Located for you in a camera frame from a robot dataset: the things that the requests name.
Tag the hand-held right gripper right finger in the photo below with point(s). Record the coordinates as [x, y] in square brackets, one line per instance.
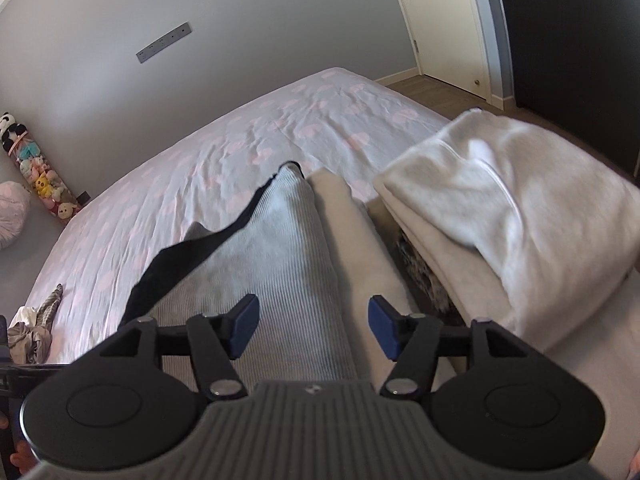
[381, 325]

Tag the grey shirt with black sleeves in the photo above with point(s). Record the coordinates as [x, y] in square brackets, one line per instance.
[280, 260]

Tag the pink dotted pillow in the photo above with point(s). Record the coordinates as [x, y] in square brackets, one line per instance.
[11, 215]

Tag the dark wall socket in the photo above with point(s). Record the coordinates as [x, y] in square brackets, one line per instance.
[82, 198]

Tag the clear tube of plush toys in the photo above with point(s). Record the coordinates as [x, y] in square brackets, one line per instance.
[37, 175]

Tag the grey wall switch panel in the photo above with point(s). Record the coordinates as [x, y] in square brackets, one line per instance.
[164, 42]

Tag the dark wardrobe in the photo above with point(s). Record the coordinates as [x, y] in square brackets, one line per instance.
[575, 35]

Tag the bed with pink dotted sheet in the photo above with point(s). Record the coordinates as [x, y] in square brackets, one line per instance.
[210, 150]

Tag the white fleece garment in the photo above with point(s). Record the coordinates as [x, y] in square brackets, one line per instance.
[525, 200]

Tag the beige pink garment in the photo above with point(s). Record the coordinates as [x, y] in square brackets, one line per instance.
[30, 345]

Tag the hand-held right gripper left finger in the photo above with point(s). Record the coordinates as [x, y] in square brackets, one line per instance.
[246, 322]

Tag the striped olive garment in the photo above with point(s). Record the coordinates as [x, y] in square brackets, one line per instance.
[47, 310]

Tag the cream door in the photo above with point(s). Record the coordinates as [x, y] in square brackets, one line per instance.
[440, 25]

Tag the beige folded garment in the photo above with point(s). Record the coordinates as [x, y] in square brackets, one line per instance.
[350, 240]

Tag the dark patterned folded garment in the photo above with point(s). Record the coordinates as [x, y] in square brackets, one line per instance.
[430, 275]

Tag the white crumpled garment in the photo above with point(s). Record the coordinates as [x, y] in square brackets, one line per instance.
[24, 315]

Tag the person's left hand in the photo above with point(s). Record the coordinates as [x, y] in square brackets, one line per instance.
[22, 454]

